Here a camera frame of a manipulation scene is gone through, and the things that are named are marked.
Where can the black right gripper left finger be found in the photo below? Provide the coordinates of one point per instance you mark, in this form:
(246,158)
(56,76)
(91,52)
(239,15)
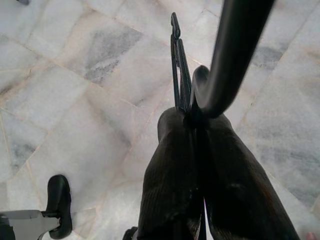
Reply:
(170,175)

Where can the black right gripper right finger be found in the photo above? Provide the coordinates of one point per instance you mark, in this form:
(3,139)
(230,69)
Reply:
(237,187)

